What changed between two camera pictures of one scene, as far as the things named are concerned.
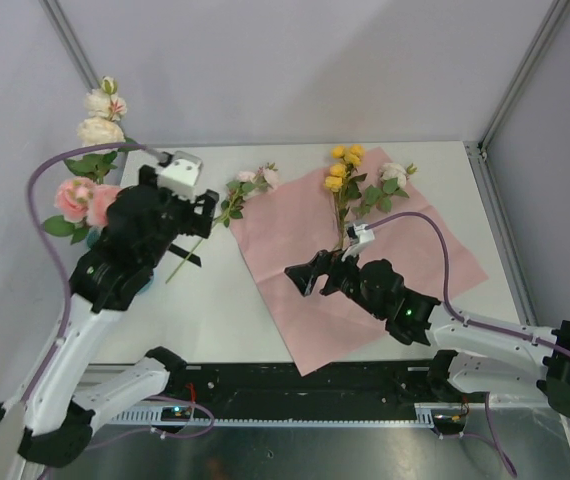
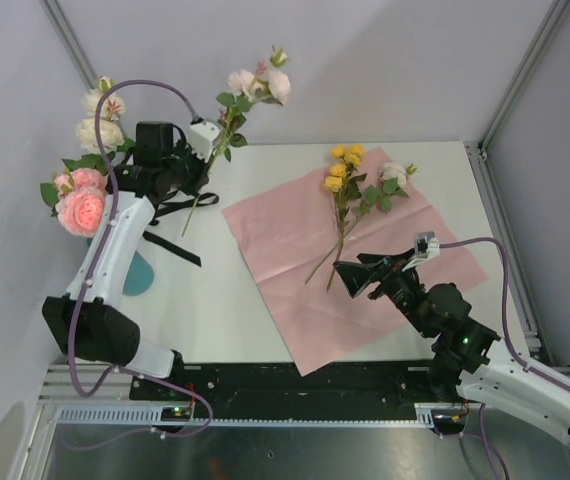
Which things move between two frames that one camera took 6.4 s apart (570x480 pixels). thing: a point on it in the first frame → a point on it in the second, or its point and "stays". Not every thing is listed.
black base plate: [348, 386] stays
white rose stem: [393, 178] stays
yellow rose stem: [342, 181] stays
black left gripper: [196, 223] → [182, 148]
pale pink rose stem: [264, 178] → [244, 88]
